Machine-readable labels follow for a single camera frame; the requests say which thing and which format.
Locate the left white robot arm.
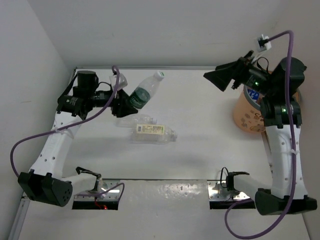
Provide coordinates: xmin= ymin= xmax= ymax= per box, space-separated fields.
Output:
xmin=17 ymin=66 xmax=138 ymax=207

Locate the clear unlabelled bottle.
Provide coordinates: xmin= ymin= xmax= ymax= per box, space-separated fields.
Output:
xmin=115 ymin=113 xmax=157 ymax=128

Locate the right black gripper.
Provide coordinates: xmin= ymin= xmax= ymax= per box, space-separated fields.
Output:
xmin=203 ymin=50 xmax=276 ymax=97

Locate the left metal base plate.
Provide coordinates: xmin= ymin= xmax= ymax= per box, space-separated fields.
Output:
xmin=74 ymin=179 xmax=125 ymax=202

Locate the green label bottle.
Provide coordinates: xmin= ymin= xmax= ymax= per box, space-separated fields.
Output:
xmin=128 ymin=71 xmax=165 ymax=110

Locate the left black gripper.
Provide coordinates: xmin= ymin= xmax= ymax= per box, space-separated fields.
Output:
xmin=87 ymin=86 xmax=138 ymax=118

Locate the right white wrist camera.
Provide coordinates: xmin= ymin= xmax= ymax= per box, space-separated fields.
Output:
xmin=256 ymin=34 xmax=272 ymax=53

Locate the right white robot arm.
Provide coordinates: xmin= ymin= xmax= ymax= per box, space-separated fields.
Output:
xmin=203 ymin=51 xmax=318 ymax=216

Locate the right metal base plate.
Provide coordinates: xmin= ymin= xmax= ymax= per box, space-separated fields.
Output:
xmin=207 ymin=180 xmax=250 ymax=202

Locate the blue label bottle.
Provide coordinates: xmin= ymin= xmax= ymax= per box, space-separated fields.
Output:
xmin=243 ymin=86 xmax=262 ymax=106

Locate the metal base plate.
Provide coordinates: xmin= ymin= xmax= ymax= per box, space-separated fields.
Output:
xmin=74 ymin=179 xmax=125 ymax=202
xmin=207 ymin=180 xmax=250 ymax=202

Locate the orange bin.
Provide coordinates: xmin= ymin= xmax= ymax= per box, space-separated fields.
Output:
xmin=233 ymin=72 xmax=304 ymax=133

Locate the yellow label lying bottle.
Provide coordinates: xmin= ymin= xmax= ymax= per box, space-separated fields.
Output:
xmin=130 ymin=123 xmax=178 ymax=144

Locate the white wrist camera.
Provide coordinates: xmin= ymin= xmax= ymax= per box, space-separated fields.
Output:
xmin=256 ymin=34 xmax=272 ymax=53
xmin=109 ymin=73 xmax=128 ymax=91

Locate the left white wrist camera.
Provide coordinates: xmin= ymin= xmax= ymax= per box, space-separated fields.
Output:
xmin=109 ymin=73 xmax=128 ymax=91

